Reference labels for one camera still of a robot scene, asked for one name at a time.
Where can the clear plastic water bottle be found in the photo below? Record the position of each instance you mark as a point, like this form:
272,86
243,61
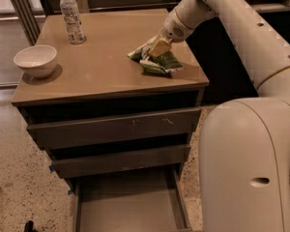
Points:
70,12

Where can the grey open bottom drawer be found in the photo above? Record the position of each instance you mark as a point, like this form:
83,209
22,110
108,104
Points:
142,200

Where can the black object bottom edge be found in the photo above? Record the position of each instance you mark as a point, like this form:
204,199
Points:
29,226

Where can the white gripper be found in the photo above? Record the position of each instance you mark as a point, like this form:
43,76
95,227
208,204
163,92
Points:
172,28

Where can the grey middle drawer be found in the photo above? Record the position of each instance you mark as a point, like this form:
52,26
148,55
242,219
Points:
73,168

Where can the grey drawer cabinet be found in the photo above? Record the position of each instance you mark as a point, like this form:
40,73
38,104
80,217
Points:
97,79

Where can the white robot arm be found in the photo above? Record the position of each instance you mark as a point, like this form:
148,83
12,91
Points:
244,144

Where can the white ceramic bowl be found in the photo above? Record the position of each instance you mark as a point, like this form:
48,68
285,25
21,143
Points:
38,61

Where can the green jalapeno chip bag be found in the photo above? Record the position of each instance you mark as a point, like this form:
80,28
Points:
165,64

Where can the grey top drawer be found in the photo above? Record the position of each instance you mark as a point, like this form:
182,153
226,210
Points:
101,130

